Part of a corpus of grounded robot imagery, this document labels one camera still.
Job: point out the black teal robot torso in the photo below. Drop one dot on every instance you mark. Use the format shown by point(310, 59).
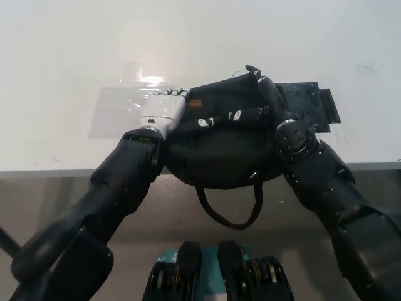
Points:
point(216, 276)

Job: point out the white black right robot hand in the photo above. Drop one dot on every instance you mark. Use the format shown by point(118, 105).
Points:
point(272, 100)

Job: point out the clear plastic sheet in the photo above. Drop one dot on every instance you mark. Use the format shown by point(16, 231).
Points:
point(116, 109)

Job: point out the black soft travel bag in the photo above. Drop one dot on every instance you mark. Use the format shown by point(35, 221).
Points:
point(225, 156)

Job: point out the black tape patch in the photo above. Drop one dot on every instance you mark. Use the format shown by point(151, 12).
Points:
point(316, 103)

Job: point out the black table leg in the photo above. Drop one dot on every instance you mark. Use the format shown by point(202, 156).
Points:
point(7, 241)

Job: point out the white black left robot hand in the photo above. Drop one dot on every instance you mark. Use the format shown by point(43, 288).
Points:
point(164, 108)

